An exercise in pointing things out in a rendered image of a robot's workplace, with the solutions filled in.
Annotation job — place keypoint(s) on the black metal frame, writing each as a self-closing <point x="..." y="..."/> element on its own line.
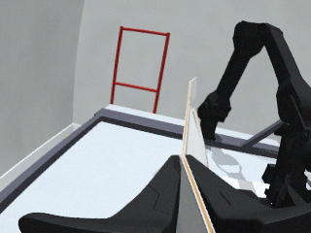
<point x="263" y="134"/>

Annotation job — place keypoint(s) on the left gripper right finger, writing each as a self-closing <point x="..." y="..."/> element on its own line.
<point x="231" y="211"/>

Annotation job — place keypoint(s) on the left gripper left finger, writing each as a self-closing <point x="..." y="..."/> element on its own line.
<point x="154" y="210"/>

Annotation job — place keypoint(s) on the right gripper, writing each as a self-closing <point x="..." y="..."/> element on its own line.
<point x="280" y="172"/>

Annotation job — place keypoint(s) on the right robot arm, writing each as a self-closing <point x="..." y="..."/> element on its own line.
<point x="294" y="109"/>

